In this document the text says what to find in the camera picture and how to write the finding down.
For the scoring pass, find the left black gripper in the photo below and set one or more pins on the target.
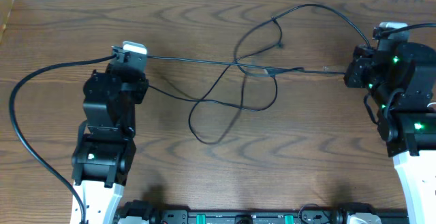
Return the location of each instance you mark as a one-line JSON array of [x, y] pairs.
[[139, 88]]

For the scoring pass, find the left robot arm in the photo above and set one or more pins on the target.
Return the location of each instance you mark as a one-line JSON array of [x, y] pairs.
[[105, 148]]

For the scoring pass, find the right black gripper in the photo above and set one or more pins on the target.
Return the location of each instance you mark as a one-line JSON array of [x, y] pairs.
[[360, 62]]

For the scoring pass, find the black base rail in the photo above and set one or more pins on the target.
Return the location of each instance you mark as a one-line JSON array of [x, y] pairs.
[[143, 212]]

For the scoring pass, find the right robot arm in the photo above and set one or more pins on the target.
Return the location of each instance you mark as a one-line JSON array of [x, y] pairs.
[[400, 75]]

